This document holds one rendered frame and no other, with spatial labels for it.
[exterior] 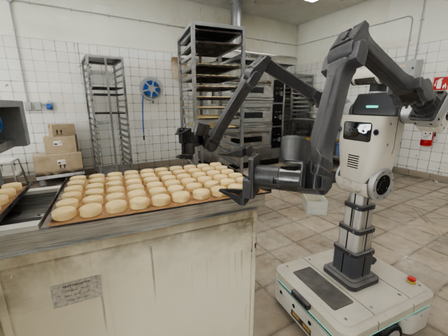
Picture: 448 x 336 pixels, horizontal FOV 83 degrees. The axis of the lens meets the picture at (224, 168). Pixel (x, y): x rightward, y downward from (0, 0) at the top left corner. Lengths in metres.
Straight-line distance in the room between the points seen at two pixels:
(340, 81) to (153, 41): 4.53
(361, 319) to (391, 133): 0.81
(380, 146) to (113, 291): 1.13
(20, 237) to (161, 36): 4.68
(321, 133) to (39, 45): 4.54
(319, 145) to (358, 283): 1.01
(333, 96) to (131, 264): 0.69
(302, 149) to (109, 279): 0.59
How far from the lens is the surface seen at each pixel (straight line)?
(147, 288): 0.82
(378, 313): 1.48
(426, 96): 1.11
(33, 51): 4.87
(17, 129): 1.16
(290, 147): 0.59
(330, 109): 0.71
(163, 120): 5.02
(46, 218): 0.75
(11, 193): 0.96
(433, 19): 5.40
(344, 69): 0.78
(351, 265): 1.51
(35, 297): 0.80
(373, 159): 1.29
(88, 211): 0.68
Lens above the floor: 1.16
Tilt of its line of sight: 14 degrees down
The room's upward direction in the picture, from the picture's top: straight up
